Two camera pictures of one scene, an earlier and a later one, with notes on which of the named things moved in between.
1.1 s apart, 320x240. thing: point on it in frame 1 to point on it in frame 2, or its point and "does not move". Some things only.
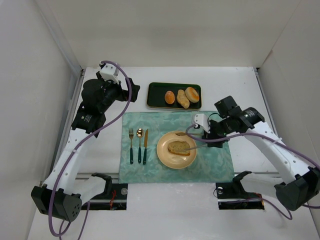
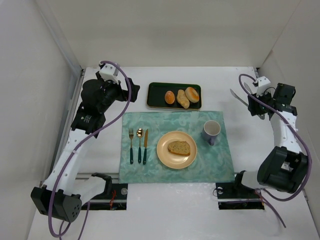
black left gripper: x=133 y=90 does not move
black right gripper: x=215 y=134 to x=255 y=105
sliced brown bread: x=178 y=147 does not move
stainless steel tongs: x=187 y=134 to x=262 y=116
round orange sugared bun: x=169 y=97 does not move
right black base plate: x=232 y=196 does not move
